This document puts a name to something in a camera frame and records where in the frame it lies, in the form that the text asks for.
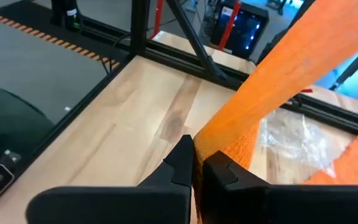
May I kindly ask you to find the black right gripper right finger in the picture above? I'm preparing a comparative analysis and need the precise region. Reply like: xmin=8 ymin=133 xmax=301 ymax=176
xmin=202 ymin=151 xmax=358 ymax=224

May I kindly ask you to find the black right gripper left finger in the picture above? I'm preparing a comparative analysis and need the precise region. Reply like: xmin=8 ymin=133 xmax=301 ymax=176
xmin=25 ymin=134 xmax=195 ymax=224

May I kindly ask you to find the orange cloth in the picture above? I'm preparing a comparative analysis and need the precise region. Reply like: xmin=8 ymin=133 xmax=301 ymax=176
xmin=192 ymin=0 xmax=358 ymax=224

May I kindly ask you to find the clear plastic bag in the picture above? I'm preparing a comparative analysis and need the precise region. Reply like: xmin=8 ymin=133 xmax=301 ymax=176
xmin=257 ymin=107 xmax=357 ymax=180

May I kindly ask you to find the black computer tower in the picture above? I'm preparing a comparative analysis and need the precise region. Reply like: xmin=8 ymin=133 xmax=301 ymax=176
xmin=209 ymin=0 xmax=270 ymax=60

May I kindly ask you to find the red stick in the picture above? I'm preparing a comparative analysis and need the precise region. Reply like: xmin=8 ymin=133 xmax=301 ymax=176
xmin=149 ymin=0 xmax=165 ymax=40
xmin=218 ymin=0 xmax=242 ymax=51

